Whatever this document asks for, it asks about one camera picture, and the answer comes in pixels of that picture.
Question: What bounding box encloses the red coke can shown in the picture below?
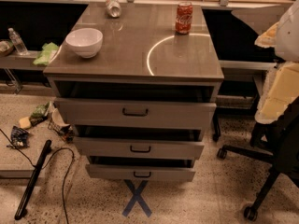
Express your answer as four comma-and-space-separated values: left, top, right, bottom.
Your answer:
175, 2, 192, 35

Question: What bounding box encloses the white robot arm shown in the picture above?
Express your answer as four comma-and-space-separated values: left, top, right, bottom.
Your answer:
255, 0, 299, 124

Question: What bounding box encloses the white ceramic bowl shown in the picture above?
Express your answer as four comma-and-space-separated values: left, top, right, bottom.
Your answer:
65, 28, 103, 58

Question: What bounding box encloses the silver can lying down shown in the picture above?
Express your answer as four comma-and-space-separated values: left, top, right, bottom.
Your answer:
106, 0, 121, 18

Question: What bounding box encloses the brown bowl on shelf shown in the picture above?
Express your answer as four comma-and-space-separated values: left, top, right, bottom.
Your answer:
0, 40, 14, 57

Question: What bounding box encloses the grey drawer cabinet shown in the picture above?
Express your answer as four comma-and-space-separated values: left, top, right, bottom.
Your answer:
44, 4, 223, 171

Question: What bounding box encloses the middle grey drawer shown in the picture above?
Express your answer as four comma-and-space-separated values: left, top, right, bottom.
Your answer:
74, 137, 204, 160

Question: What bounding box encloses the grey drawer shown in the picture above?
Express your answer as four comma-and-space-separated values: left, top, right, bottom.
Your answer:
74, 137, 204, 160
55, 98, 216, 130
86, 164, 195, 182

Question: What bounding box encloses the bottom grey drawer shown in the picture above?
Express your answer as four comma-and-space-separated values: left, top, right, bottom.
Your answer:
86, 164, 195, 182

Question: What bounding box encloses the top grey drawer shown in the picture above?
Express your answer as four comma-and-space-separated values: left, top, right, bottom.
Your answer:
55, 98, 216, 130

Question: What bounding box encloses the blue tape cross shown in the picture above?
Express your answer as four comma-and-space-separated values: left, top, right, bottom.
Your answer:
122, 180, 152, 217

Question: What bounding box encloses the green snack bag on floor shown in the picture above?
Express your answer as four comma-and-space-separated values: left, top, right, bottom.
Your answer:
29, 102, 50, 126

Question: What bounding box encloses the yellow sponge on floor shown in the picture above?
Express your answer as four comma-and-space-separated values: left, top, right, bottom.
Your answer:
19, 117, 32, 129

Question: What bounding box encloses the black office chair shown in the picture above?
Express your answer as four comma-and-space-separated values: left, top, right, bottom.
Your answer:
217, 97, 299, 221

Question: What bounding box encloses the blue snack bag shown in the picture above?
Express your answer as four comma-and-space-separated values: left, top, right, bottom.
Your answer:
7, 126, 29, 148

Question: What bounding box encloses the clear plastic water bottle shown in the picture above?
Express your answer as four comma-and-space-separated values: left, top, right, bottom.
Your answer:
8, 28, 28, 55

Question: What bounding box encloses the black bar on floor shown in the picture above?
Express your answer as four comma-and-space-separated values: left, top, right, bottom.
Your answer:
14, 140, 51, 220

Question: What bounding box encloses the black cable on floor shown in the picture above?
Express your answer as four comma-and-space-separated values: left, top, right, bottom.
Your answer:
0, 128, 76, 224

